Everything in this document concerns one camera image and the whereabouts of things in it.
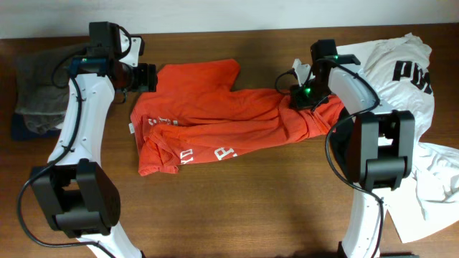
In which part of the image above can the orange red printed t-shirt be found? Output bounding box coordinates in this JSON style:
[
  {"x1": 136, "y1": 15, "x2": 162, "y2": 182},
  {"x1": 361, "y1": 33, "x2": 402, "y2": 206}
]
[{"x1": 131, "y1": 59, "x2": 344, "y2": 176}]

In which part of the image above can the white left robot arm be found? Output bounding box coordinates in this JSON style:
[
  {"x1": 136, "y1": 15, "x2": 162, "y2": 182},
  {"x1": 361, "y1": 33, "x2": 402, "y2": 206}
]
[{"x1": 24, "y1": 21, "x2": 158, "y2": 257}]

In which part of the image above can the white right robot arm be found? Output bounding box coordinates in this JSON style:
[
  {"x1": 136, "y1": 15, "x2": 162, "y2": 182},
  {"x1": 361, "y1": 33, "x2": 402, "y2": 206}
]
[{"x1": 290, "y1": 39, "x2": 415, "y2": 258}]

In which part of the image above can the black garment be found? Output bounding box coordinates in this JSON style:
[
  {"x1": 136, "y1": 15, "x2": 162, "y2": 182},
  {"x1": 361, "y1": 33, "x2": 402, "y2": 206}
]
[{"x1": 330, "y1": 118, "x2": 356, "y2": 176}]

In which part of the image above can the white t-shirt with black print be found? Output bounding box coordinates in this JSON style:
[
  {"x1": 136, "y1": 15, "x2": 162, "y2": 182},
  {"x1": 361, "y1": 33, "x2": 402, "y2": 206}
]
[{"x1": 335, "y1": 32, "x2": 459, "y2": 244}]

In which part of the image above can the folded grey garment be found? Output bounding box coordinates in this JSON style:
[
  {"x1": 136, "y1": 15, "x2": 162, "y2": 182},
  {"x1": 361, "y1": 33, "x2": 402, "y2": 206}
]
[{"x1": 15, "y1": 44, "x2": 87, "y2": 135}]

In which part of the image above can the folded navy blue garment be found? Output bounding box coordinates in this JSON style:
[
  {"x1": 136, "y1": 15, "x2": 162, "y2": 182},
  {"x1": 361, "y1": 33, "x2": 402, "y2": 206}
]
[{"x1": 11, "y1": 113, "x2": 65, "y2": 141}]

